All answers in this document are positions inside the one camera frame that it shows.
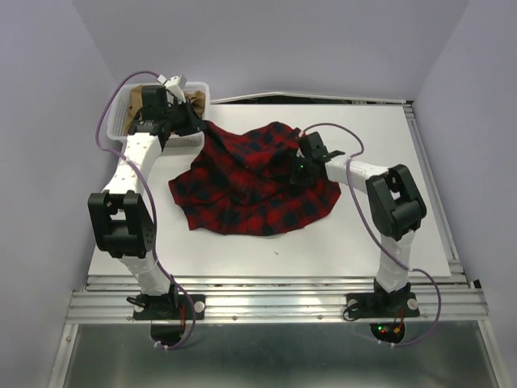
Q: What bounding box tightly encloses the tan folded skirt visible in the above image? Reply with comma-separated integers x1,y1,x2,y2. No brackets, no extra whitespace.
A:
124,85,206,135

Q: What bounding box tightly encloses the white plastic laundry basket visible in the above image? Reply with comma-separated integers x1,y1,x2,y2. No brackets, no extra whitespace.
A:
107,82,210,148

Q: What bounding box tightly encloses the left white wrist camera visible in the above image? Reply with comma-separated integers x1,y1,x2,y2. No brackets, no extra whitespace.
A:
157,74,187,101

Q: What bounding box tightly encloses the red plaid pleated skirt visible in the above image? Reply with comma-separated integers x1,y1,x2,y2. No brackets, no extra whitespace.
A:
168,122,341,237

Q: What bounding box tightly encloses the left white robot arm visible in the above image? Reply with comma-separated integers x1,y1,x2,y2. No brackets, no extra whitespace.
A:
88,79,206,318

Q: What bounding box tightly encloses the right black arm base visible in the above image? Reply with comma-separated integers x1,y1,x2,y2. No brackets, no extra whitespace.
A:
343,281,420,322

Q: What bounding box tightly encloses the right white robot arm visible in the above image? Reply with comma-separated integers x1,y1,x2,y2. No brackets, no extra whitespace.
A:
291,133,427,315

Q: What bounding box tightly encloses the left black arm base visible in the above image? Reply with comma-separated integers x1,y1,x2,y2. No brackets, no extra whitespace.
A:
126,294,206,321

